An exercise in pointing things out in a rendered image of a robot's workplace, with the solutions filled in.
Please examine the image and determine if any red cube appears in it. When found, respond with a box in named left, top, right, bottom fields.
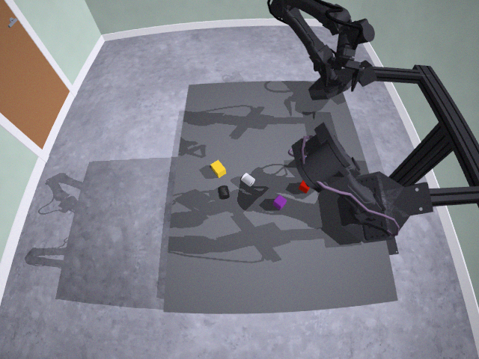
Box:
left=299, top=181, right=309, bottom=193

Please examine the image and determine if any white cylinder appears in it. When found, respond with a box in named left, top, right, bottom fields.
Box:
left=241, top=173, right=255, bottom=187

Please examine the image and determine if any yellow cube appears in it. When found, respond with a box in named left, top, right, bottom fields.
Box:
left=211, top=161, right=226, bottom=178

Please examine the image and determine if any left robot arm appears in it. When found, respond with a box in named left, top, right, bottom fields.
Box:
left=291, top=122, right=388, bottom=240

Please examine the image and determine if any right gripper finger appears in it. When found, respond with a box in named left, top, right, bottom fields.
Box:
left=321, top=64, right=331, bottom=87
left=351, top=70, right=364, bottom=92

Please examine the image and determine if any purple cube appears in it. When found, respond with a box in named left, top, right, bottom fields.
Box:
left=273, top=195, right=287, bottom=210

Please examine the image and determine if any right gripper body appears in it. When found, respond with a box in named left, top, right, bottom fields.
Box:
left=325, top=43, right=364, bottom=71

